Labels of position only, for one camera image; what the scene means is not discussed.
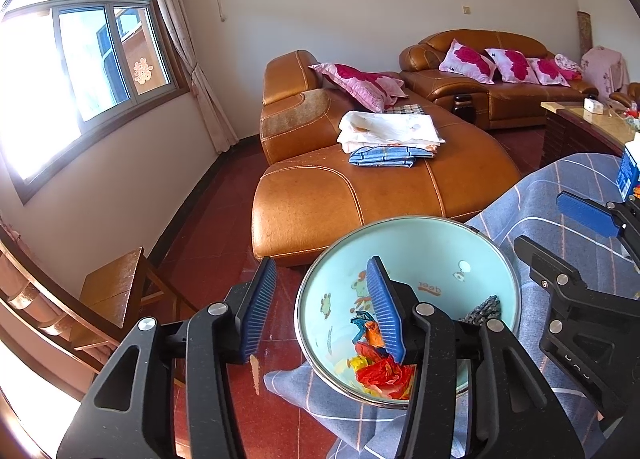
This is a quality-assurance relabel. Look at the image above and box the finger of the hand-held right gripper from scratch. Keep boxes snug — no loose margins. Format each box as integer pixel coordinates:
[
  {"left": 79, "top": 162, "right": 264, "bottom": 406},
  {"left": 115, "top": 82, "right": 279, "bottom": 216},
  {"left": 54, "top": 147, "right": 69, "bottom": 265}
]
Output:
[
  {"left": 556, "top": 191, "right": 640, "bottom": 260},
  {"left": 514, "top": 235, "right": 596, "bottom": 302}
]

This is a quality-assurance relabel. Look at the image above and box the yellow red-printed plastic bag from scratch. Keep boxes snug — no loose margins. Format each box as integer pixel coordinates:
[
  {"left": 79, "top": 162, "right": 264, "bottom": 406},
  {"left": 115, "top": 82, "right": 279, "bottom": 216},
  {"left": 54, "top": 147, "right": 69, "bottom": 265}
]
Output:
[{"left": 340, "top": 355, "right": 401, "bottom": 399}]

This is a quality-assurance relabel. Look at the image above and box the wooden coffee table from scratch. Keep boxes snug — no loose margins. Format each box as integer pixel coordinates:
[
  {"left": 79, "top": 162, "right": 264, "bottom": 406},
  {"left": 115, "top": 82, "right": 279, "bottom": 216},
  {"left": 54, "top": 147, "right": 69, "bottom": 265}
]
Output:
[{"left": 540, "top": 100, "right": 640, "bottom": 170}]

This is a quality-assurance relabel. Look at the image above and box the teal foil wrapper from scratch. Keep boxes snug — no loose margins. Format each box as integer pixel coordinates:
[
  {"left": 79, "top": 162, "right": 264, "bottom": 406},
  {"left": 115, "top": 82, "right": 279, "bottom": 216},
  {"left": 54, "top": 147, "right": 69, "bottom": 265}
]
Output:
[{"left": 350, "top": 309, "right": 386, "bottom": 347}]

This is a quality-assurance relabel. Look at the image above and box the blue plaid tablecloth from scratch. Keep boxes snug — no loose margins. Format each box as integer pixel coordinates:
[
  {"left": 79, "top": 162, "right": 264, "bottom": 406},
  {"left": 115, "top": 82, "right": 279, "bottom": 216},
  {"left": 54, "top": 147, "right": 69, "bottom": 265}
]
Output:
[{"left": 263, "top": 153, "right": 640, "bottom": 459}]

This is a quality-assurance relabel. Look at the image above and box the window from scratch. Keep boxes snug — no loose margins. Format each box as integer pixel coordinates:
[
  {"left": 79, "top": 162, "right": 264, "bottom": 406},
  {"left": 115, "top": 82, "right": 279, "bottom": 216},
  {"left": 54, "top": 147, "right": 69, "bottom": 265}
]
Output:
[{"left": 0, "top": 0, "right": 191, "bottom": 204}]

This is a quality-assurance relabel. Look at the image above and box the large pink floral pillow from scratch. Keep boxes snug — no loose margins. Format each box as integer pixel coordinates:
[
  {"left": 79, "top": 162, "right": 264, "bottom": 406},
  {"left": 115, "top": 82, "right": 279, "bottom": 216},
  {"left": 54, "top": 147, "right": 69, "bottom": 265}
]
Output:
[{"left": 308, "top": 63, "right": 407, "bottom": 114}]

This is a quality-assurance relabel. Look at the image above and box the blue milk carton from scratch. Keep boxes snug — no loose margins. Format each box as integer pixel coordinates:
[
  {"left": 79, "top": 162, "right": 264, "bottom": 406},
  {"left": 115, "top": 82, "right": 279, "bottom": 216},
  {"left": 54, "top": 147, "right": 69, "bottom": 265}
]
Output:
[{"left": 616, "top": 134, "right": 640, "bottom": 200}]

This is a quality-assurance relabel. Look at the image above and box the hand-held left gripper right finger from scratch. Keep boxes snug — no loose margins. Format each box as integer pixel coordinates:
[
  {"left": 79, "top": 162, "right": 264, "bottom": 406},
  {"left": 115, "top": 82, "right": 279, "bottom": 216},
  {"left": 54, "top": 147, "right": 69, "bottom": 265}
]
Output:
[{"left": 366, "top": 256, "right": 586, "bottom": 459}]

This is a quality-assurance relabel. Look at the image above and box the pink floral cloth bundle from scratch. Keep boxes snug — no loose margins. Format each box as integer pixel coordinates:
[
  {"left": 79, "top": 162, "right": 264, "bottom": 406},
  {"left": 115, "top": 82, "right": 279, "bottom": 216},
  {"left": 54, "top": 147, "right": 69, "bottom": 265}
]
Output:
[{"left": 554, "top": 54, "right": 583, "bottom": 81}]

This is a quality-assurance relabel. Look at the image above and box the folded white cloth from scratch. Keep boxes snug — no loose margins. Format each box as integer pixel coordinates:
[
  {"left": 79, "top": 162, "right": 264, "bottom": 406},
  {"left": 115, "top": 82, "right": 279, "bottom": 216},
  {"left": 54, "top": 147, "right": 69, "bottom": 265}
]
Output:
[{"left": 336, "top": 110, "right": 446, "bottom": 154}]

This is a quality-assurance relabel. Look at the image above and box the beige curtain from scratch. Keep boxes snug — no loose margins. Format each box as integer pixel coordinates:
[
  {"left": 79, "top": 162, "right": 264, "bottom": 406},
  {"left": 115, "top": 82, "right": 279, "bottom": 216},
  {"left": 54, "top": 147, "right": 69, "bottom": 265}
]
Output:
[{"left": 145, "top": 0, "right": 240, "bottom": 154}]

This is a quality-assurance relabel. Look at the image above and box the rolled patterned mat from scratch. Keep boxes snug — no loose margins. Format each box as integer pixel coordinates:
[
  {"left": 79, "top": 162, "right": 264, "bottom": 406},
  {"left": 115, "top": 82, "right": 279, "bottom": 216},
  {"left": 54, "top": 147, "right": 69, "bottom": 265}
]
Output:
[{"left": 576, "top": 11, "right": 593, "bottom": 57}]

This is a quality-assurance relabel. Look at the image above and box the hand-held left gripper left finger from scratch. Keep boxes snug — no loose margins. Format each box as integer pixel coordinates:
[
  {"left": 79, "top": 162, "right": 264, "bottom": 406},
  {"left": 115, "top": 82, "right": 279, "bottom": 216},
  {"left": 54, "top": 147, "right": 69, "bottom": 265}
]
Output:
[{"left": 57, "top": 256, "right": 277, "bottom": 459}]

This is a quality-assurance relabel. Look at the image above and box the wooden rack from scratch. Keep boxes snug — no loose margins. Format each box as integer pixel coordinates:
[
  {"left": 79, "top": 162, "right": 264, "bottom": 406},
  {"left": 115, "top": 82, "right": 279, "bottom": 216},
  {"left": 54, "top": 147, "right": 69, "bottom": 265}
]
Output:
[{"left": 0, "top": 224, "right": 118, "bottom": 402}]

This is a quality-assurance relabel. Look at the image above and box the wooden stool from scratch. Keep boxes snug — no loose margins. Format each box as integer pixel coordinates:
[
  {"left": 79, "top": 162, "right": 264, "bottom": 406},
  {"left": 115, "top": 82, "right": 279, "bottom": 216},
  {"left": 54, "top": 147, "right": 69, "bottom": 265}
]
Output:
[{"left": 72, "top": 246, "right": 201, "bottom": 355}]

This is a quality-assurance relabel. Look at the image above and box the folded blue plaid cloth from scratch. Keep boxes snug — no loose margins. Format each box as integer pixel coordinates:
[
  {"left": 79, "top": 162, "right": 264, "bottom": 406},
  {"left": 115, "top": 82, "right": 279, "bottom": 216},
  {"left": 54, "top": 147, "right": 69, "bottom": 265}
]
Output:
[{"left": 348, "top": 144, "right": 418, "bottom": 168}]

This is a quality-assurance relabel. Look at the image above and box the brown leather armchair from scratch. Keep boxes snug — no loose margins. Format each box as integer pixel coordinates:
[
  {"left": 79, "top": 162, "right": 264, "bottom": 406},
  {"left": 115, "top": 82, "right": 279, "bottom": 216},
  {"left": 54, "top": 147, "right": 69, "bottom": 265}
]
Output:
[{"left": 609, "top": 82, "right": 640, "bottom": 107}]

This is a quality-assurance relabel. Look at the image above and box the brown leather chaise sofa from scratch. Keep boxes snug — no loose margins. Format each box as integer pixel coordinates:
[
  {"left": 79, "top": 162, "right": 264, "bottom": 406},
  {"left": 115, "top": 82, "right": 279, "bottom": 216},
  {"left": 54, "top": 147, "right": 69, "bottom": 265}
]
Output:
[{"left": 251, "top": 50, "right": 523, "bottom": 267}]

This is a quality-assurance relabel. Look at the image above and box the light blue cartoon bowl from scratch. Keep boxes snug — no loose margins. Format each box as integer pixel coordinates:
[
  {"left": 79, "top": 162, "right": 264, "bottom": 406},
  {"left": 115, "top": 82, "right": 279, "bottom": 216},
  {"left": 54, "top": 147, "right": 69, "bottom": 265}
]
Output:
[{"left": 295, "top": 216, "right": 521, "bottom": 410}]

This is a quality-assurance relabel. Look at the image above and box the pink cloth cover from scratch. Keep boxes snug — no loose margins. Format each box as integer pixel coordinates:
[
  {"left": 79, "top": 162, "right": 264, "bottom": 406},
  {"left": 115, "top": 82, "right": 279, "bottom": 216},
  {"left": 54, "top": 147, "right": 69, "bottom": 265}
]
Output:
[{"left": 581, "top": 45, "right": 630, "bottom": 100}]

